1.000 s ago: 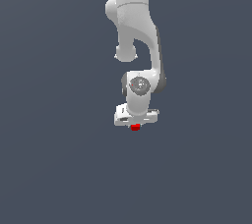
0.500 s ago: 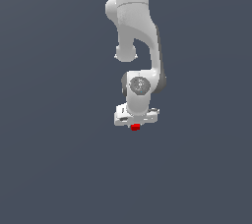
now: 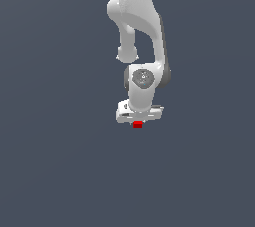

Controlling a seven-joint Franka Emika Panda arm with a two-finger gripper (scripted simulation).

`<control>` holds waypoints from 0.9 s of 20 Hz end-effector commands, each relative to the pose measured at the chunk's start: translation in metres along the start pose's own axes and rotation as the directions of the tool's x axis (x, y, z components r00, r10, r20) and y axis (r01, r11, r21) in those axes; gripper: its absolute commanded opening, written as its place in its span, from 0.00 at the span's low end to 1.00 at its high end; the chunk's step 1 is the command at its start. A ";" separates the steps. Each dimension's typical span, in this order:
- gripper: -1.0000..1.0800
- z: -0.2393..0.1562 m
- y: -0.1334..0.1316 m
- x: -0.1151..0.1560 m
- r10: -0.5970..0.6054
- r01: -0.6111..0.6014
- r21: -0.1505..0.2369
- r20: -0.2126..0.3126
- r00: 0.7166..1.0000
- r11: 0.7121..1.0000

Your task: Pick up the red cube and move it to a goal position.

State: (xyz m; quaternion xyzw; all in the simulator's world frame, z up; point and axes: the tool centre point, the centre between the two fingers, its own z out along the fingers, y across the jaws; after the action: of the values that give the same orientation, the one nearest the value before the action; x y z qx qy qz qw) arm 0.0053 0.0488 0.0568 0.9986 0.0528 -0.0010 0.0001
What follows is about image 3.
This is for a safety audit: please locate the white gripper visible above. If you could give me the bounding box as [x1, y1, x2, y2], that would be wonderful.
[115, 99, 165, 125]

